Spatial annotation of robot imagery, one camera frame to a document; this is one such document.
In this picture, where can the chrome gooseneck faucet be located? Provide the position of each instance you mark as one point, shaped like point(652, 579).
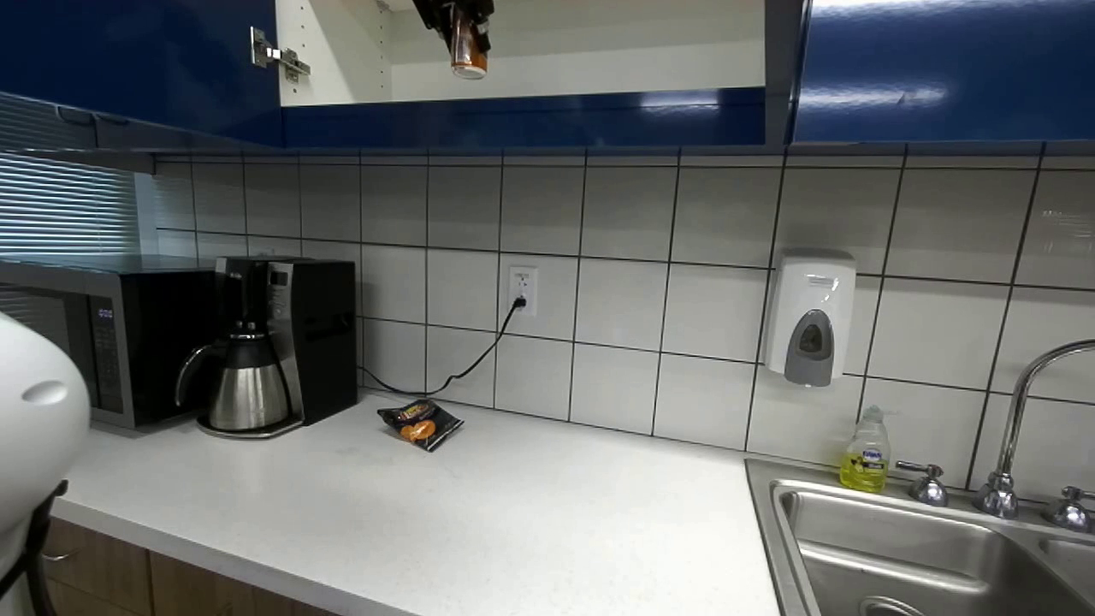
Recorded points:
point(1015, 421)

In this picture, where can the black Lays chip bag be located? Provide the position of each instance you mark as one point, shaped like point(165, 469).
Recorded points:
point(417, 427)

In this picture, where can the stainless steel sink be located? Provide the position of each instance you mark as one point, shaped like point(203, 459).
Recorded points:
point(912, 549)

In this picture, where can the wooden lower cabinets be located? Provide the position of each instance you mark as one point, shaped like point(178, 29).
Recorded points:
point(105, 568)

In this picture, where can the stainless steel coffee carafe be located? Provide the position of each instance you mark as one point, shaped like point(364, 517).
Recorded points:
point(243, 380)

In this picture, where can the white wall outlet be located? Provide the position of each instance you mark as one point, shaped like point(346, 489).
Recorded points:
point(522, 291)

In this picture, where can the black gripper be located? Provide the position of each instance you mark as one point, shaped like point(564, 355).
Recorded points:
point(432, 9)

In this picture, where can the yellow dish soap bottle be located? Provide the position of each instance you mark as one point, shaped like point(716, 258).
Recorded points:
point(867, 457)

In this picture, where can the black steel microwave oven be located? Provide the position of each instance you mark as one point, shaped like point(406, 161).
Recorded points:
point(105, 344)

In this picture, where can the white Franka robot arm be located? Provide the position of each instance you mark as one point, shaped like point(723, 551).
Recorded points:
point(34, 421)

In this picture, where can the white wall soap dispenser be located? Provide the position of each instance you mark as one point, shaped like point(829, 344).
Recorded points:
point(807, 320)

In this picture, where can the blue cupboard door with hinge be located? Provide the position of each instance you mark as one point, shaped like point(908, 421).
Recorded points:
point(115, 56)

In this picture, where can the closed blue cupboard door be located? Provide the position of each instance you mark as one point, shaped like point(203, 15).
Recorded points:
point(945, 69)

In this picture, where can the open blue cupboard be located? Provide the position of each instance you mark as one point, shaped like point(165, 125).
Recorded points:
point(636, 106)

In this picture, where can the black coffee maker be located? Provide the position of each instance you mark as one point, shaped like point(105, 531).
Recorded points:
point(313, 331)

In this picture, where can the metal cupboard hinge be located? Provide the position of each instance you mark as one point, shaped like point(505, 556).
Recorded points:
point(275, 54)

